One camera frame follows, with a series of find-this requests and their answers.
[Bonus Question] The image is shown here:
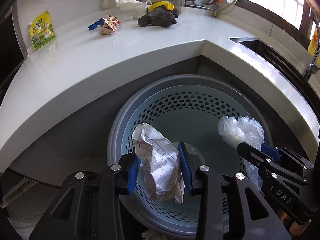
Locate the yellow green refill pouch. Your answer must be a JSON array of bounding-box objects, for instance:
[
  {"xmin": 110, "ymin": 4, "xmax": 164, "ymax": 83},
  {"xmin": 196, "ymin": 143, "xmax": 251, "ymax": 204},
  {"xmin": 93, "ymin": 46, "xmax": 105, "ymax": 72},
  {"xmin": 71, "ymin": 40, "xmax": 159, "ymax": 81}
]
[{"xmin": 29, "ymin": 11, "xmax": 55, "ymax": 50}]

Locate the clear plastic bag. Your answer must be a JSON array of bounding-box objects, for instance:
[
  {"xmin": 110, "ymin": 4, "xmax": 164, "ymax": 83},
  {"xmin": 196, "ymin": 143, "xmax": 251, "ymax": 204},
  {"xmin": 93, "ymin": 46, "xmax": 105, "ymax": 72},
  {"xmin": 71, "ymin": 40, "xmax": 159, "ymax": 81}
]
[{"xmin": 218, "ymin": 116, "xmax": 265, "ymax": 192}]

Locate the grey perforated trash bin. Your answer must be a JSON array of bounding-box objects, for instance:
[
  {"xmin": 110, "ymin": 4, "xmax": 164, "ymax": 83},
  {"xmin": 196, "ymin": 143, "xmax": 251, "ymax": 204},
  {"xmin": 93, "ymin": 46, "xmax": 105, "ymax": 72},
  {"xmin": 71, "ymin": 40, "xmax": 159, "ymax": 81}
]
[{"xmin": 107, "ymin": 75, "xmax": 272, "ymax": 239}]

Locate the yellow detergent bottle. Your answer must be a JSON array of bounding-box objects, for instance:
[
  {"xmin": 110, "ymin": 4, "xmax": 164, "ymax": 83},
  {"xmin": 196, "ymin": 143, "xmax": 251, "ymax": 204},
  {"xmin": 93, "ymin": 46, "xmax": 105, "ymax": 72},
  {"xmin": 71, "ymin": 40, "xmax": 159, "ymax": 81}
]
[{"xmin": 308, "ymin": 22, "xmax": 318, "ymax": 56}]

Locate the chrome sink faucet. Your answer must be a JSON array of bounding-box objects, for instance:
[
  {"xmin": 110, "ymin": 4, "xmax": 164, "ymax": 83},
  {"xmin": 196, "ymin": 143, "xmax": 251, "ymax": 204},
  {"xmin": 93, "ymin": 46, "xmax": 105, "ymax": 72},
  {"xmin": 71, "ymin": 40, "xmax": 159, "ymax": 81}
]
[{"xmin": 303, "ymin": 9, "xmax": 319, "ymax": 81}]

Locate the yellow plastic lid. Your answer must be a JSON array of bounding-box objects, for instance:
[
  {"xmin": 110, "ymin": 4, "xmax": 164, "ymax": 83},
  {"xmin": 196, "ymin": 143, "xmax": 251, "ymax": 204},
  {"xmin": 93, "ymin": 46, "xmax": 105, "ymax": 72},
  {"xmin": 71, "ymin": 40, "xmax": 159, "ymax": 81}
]
[{"xmin": 148, "ymin": 1, "xmax": 174, "ymax": 12}]

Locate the black kitchen sink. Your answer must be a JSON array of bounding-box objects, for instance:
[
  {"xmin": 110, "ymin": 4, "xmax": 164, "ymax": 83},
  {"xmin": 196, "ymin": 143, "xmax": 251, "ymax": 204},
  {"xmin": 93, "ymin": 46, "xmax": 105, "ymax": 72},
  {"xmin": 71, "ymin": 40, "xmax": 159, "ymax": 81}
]
[{"xmin": 229, "ymin": 37, "xmax": 319, "ymax": 112}]

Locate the window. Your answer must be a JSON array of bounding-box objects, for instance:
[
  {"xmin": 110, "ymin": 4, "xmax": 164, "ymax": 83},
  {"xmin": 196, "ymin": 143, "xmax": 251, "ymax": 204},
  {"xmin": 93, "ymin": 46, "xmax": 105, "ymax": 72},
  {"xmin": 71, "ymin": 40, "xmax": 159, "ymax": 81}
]
[{"xmin": 236, "ymin": 0, "xmax": 314, "ymax": 40}]

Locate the red white snack wrapper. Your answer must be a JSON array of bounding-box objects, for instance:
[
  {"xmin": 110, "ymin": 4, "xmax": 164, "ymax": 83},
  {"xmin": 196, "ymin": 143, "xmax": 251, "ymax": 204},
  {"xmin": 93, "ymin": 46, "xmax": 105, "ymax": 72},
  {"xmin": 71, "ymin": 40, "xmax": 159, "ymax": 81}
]
[{"xmin": 100, "ymin": 14, "xmax": 121, "ymax": 35}]

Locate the white tissue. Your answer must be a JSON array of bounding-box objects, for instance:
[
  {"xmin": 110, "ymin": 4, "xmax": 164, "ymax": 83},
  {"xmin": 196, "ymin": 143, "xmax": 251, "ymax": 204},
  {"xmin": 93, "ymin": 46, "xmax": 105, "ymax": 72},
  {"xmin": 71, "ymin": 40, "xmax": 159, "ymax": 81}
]
[{"xmin": 115, "ymin": 0, "xmax": 143, "ymax": 10}]

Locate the dark grey cloth rag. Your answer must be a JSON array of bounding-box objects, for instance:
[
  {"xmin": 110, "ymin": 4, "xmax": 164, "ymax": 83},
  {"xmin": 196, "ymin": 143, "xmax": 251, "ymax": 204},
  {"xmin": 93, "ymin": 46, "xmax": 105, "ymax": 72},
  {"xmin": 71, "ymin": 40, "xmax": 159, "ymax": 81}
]
[{"xmin": 137, "ymin": 5, "xmax": 180, "ymax": 28}]

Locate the white grid paper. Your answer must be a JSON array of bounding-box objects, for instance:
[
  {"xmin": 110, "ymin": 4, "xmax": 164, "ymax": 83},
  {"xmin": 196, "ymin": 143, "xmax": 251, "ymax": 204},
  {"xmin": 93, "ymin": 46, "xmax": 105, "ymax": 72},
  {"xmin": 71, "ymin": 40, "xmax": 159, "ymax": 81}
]
[{"xmin": 132, "ymin": 123, "xmax": 185, "ymax": 204}]

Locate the yellow gas hose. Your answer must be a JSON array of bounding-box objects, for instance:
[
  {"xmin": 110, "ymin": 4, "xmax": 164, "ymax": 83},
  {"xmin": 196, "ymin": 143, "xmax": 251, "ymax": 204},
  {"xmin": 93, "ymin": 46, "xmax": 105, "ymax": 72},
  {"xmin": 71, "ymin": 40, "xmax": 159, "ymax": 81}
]
[{"xmin": 212, "ymin": 0, "xmax": 238, "ymax": 18}]

